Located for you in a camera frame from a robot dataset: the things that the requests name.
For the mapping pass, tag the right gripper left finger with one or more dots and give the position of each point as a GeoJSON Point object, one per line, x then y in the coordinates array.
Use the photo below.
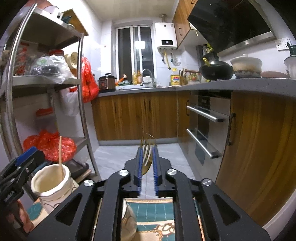
{"type": "Point", "coordinates": [96, 211]}

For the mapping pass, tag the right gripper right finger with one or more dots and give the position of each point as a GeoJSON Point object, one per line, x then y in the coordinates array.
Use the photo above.
{"type": "Point", "coordinates": [202, 211]}

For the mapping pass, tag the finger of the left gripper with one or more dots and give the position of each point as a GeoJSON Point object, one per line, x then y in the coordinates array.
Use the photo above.
{"type": "Point", "coordinates": [25, 156]}

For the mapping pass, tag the wooden chopstick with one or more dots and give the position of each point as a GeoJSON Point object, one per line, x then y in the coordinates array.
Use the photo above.
{"type": "Point", "coordinates": [60, 157]}

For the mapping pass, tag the gold metal fork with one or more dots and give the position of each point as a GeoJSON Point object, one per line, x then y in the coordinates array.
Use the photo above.
{"type": "Point", "coordinates": [147, 143]}

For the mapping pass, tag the kitchen window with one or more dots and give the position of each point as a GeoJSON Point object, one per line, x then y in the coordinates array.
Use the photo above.
{"type": "Point", "coordinates": [134, 53]}

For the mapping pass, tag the person left hand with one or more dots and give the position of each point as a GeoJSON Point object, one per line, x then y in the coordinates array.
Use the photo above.
{"type": "Point", "coordinates": [18, 213]}

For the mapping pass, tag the red plastic bag lower shelf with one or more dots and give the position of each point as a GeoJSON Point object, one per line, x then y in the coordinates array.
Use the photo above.
{"type": "Point", "coordinates": [49, 144]}

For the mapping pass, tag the white ceramic double utensil holder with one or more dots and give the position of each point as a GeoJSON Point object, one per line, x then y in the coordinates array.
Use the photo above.
{"type": "Point", "coordinates": [53, 184]}

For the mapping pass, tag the stainless steel shelving rack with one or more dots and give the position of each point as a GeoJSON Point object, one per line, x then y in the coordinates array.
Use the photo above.
{"type": "Point", "coordinates": [29, 32]}

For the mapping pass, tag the wooden base cabinets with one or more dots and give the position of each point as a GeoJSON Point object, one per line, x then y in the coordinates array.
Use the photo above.
{"type": "Point", "coordinates": [258, 165]}

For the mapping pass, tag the printed patterned table mat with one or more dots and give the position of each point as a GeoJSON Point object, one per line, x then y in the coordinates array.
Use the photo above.
{"type": "Point", "coordinates": [151, 219]}

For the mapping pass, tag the white plastic bag hanging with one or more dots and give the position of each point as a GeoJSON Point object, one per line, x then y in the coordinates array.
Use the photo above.
{"type": "Point", "coordinates": [69, 101]}

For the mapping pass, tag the clear plastic bag on shelf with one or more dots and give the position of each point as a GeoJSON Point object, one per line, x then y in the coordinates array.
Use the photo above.
{"type": "Point", "coordinates": [53, 67]}

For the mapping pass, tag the red plastic bag hanging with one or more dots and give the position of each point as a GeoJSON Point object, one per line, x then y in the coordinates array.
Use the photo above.
{"type": "Point", "coordinates": [90, 88]}

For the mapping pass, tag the built-in steel oven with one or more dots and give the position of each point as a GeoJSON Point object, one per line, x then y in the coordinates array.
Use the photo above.
{"type": "Point", "coordinates": [206, 135]}

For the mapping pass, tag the dark rice cooker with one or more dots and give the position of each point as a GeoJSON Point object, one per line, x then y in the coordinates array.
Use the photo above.
{"type": "Point", "coordinates": [107, 83]}

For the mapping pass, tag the grey countertop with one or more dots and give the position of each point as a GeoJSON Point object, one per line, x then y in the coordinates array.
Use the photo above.
{"type": "Point", "coordinates": [271, 86]}

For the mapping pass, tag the yellow tin can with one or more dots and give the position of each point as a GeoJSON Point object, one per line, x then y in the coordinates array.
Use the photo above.
{"type": "Point", "coordinates": [174, 79]}

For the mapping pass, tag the black wok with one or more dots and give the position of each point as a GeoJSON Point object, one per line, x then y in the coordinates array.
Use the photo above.
{"type": "Point", "coordinates": [216, 70]}

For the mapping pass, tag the chrome sink faucet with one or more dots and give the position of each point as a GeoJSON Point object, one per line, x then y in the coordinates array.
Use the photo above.
{"type": "Point", "coordinates": [148, 81]}

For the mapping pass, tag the white ceramic casserole pot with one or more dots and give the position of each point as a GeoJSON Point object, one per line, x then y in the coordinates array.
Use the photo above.
{"type": "Point", "coordinates": [246, 67]}

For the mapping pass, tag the wooden upper cabinet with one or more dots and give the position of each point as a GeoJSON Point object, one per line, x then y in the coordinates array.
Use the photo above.
{"type": "Point", "coordinates": [186, 33]}

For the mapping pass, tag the white gas water heater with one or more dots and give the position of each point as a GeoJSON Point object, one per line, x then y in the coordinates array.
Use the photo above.
{"type": "Point", "coordinates": [165, 35]}

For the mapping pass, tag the black range hood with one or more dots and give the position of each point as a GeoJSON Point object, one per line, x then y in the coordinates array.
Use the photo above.
{"type": "Point", "coordinates": [230, 26]}

